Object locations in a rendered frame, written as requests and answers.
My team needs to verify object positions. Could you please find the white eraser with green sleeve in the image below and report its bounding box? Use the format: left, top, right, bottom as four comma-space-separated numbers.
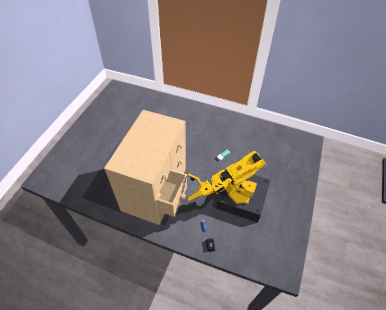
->
217, 150, 230, 161

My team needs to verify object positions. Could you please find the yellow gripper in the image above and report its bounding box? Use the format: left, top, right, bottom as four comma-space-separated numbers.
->
187, 174, 214, 201

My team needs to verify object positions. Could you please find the black nine-volt battery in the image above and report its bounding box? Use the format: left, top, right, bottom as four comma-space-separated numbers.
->
206, 238, 215, 251

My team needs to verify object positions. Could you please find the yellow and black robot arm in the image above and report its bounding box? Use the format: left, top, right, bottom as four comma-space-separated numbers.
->
211, 151, 266, 204

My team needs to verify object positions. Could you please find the wooden chest of drawers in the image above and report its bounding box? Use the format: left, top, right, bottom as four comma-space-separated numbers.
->
104, 110, 185, 225

